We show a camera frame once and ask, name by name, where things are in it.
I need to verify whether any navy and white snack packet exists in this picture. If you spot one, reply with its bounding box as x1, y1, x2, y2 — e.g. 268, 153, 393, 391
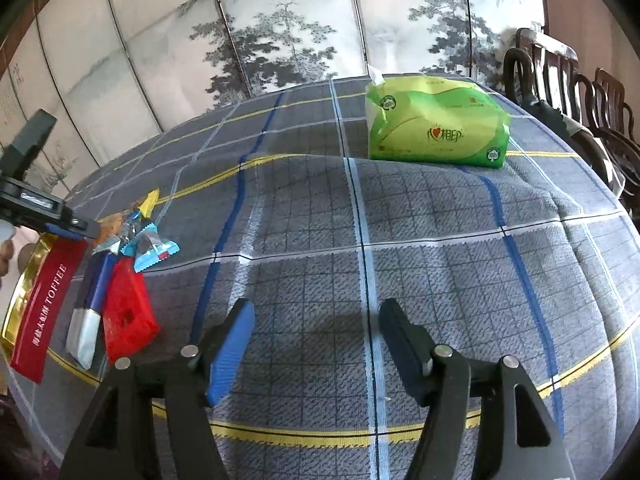
65, 250, 119, 371

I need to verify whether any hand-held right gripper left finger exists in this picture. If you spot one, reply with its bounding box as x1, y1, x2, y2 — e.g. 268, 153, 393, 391
60, 298, 256, 480

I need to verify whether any green tissue pack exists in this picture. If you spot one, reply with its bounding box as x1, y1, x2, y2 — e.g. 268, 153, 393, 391
365, 67, 512, 168

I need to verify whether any red snack packet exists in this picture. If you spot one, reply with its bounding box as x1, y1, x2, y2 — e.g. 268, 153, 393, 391
102, 257, 162, 363

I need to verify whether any brown round cake packet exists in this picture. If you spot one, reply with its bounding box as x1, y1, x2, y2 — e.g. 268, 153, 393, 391
99, 212, 126, 247

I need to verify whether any small colourful snack packet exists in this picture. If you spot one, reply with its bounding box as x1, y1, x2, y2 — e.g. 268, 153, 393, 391
92, 210, 147, 257

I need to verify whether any red and gold tin box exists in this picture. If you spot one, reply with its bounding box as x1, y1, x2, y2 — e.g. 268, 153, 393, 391
0, 235, 88, 386

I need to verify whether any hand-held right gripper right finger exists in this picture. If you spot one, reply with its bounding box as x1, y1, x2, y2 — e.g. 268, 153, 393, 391
378, 299, 576, 480

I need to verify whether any blue snack packet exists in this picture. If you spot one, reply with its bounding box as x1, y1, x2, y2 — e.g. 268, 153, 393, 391
122, 232, 181, 274

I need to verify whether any dark cloth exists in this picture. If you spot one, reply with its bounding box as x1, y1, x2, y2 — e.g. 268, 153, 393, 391
520, 100, 588, 136

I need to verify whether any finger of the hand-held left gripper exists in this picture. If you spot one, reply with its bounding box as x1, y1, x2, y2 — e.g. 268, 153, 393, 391
0, 180, 102, 241
0, 109, 58, 183

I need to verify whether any blue plaid tablecloth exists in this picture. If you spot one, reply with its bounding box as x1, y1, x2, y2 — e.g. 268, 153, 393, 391
0, 74, 640, 480

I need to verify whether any yellow snack packet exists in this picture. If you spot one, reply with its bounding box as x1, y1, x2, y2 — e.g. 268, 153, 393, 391
136, 188, 161, 217

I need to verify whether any painted landscape folding screen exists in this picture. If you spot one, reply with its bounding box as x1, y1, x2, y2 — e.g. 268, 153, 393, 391
0, 0, 548, 196

